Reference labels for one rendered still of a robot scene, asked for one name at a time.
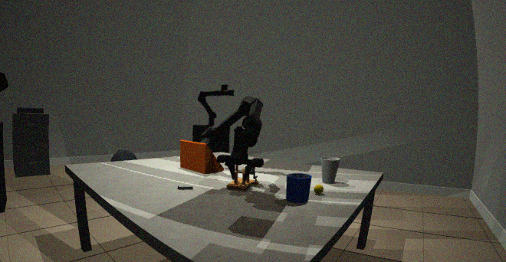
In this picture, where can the blue cup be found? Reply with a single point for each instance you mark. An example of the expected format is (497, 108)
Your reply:
(298, 188)

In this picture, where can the yellow ball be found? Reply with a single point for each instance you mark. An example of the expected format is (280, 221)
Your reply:
(318, 189)

